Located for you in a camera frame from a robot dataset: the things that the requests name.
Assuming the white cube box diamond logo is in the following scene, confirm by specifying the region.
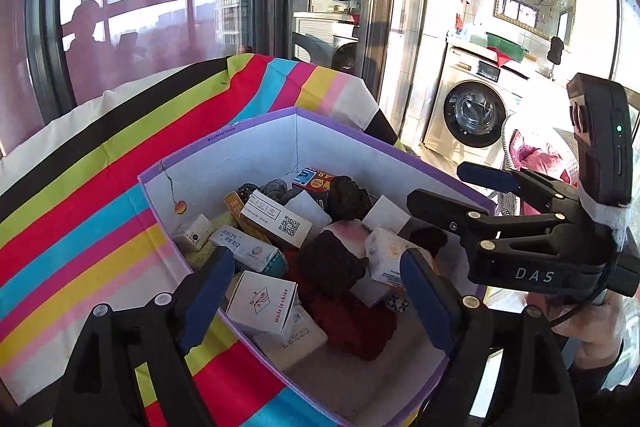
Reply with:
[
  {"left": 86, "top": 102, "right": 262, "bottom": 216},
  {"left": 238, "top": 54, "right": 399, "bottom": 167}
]
[{"left": 226, "top": 271, "right": 298, "bottom": 341}]

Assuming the white green barcode medicine box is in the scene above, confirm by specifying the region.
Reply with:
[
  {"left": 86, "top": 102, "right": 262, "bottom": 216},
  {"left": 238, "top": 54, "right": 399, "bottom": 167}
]
[{"left": 209, "top": 225, "right": 288, "bottom": 277}]

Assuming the dark brown knit sock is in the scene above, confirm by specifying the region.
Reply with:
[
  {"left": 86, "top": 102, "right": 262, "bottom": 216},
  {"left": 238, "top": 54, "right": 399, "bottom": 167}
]
[
  {"left": 399, "top": 227, "right": 448, "bottom": 258},
  {"left": 297, "top": 231, "right": 369, "bottom": 298},
  {"left": 326, "top": 176, "right": 372, "bottom": 221}
]

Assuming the red fuzzy sock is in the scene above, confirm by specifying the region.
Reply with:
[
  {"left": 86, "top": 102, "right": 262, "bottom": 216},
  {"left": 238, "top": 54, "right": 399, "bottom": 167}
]
[{"left": 286, "top": 250, "right": 399, "bottom": 362}]

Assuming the white box pink flower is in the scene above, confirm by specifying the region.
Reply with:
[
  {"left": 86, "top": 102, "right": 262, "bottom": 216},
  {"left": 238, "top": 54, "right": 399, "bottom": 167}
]
[{"left": 322, "top": 220, "right": 392, "bottom": 308}]

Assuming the white orange tissue pack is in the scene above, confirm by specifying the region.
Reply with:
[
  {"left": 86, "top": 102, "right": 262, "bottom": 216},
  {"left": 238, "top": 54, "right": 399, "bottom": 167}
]
[{"left": 364, "top": 228, "right": 437, "bottom": 288}]

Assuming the large white herbal medicine box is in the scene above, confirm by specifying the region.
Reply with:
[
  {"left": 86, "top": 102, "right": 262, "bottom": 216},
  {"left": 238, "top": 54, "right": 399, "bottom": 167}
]
[{"left": 254, "top": 305, "right": 328, "bottom": 372}]

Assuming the white gold toothpaste box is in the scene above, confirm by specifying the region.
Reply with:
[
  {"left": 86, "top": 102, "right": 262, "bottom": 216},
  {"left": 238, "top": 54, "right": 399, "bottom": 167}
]
[{"left": 241, "top": 190, "right": 312, "bottom": 248}]

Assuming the black studded scrunchie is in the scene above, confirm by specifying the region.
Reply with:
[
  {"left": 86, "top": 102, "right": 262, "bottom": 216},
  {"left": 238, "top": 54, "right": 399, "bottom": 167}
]
[{"left": 236, "top": 179, "right": 302, "bottom": 206}]

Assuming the white foam block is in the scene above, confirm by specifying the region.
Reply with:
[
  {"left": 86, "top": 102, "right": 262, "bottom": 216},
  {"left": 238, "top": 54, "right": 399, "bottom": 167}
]
[{"left": 284, "top": 191, "right": 332, "bottom": 242}]

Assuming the red blue 48 box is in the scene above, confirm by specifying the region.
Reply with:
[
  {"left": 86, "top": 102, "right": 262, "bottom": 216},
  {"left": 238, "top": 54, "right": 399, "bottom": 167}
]
[{"left": 292, "top": 167, "right": 334, "bottom": 193}]

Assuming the white medicine box red figure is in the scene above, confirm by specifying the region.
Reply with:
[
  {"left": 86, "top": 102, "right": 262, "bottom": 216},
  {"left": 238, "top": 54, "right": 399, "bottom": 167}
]
[{"left": 171, "top": 213, "right": 214, "bottom": 254}]

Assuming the small black box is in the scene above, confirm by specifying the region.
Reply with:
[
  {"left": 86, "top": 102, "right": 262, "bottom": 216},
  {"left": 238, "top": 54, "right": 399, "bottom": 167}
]
[{"left": 385, "top": 295, "right": 410, "bottom": 313}]

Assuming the person right hand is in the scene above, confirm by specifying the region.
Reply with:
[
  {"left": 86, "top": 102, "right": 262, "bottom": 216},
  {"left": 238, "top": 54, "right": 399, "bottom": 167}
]
[{"left": 552, "top": 291, "right": 625, "bottom": 369}]

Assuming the rainbow striped tablecloth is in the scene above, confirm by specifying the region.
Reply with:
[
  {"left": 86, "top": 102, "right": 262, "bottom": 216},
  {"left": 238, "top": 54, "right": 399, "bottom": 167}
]
[{"left": 1, "top": 53, "right": 399, "bottom": 426}]

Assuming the purple storage box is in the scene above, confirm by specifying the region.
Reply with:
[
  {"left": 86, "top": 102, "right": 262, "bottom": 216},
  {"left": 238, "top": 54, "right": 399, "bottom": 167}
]
[{"left": 136, "top": 106, "right": 497, "bottom": 427}]

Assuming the white washing machine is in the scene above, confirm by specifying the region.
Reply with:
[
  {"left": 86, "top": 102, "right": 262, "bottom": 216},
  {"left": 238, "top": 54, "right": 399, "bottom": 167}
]
[{"left": 422, "top": 41, "right": 542, "bottom": 155}]

